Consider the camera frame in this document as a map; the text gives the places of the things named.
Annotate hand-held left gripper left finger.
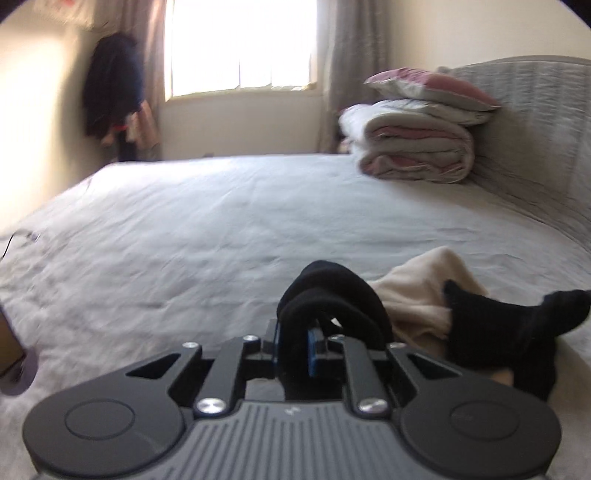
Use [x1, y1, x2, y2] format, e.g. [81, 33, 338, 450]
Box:
[124, 320, 282, 416]

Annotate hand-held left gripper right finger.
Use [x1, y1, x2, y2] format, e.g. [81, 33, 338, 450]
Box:
[307, 325, 467, 416]

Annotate black and cream sweater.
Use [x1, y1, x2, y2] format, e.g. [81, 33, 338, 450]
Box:
[276, 246, 591, 402]

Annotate grey bed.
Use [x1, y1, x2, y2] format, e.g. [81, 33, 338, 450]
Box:
[0, 152, 591, 480]

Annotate folded grey pink duvet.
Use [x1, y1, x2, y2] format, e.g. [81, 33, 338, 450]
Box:
[338, 98, 476, 184]

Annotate hanging pink garment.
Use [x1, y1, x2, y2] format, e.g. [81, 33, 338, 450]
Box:
[124, 99, 161, 151]

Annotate pink and grey pillow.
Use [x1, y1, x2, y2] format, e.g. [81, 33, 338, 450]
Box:
[364, 67, 502, 112]

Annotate grey curtain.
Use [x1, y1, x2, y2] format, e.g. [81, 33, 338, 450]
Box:
[117, 0, 168, 151]
[316, 0, 392, 154]

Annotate window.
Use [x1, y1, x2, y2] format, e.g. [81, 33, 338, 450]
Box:
[165, 0, 319, 99]

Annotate hanging dark jacket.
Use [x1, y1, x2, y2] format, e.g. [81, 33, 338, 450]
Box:
[83, 33, 146, 139]

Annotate grey quilted headboard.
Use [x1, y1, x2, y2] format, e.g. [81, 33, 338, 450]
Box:
[438, 55, 591, 252]

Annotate black cable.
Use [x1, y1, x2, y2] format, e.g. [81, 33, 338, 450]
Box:
[0, 232, 42, 260]

